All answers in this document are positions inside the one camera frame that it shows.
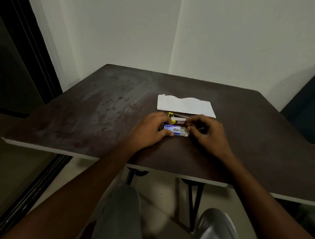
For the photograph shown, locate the person's left hand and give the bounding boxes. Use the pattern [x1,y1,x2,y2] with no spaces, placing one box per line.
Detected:
[127,112,175,151]

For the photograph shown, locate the person's right hand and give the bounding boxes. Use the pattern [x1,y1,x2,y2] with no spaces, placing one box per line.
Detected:
[186,114,235,161]

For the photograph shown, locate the blue and white staple box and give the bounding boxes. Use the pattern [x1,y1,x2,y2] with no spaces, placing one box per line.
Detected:
[164,124,189,137]

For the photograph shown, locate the person's left forearm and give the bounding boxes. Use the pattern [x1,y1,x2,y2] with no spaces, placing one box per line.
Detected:
[0,141,138,239]

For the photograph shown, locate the person's right forearm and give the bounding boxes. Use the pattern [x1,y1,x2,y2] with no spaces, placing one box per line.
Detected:
[219,151,314,239]

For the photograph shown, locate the yellow and black stapler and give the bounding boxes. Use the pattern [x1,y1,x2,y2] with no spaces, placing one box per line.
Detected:
[168,112,189,121]

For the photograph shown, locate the white folded paper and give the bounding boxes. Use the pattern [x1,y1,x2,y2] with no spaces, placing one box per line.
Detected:
[157,94,217,119]

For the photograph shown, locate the black metal table leg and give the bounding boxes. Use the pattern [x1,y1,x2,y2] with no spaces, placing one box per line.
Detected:
[125,167,149,186]
[181,178,205,233]

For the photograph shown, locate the person's left leg grey trousers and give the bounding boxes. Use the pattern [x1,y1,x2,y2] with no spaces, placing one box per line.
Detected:
[91,185,142,239]

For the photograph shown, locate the person's leg grey trousers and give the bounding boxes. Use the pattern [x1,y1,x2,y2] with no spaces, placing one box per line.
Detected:
[91,185,142,239]
[195,208,239,239]

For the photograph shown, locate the person's right leg grey trousers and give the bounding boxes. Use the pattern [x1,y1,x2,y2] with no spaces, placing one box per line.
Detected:
[195,208,239,239]

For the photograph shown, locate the black sliding door floor track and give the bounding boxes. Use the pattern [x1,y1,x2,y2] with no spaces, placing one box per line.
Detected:
[0,154,73,235]

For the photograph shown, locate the dark door frame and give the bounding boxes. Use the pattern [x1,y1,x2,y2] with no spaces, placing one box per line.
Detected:
[0,0,63,118]

